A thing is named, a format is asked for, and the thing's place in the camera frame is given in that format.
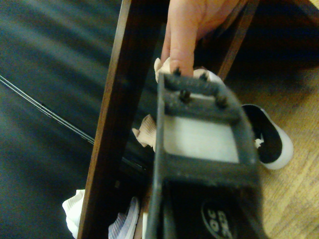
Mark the curtain stand pole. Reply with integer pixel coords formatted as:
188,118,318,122
0,74,96,145

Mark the brown shoe rack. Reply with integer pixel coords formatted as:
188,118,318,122
77,0,260,239

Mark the white shoe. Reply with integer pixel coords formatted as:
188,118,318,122
62,189,86,239

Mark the black shoe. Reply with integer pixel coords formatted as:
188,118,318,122
241,104,294,170

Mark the pale lilac shoe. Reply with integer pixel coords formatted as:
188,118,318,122
108,196,140,239

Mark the person's hand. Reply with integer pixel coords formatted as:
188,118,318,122
160,0,250,78

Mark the beige shoe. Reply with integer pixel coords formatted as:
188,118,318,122
132,114,158,152
154,57,225,87

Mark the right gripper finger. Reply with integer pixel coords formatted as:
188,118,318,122
145,67,261,239

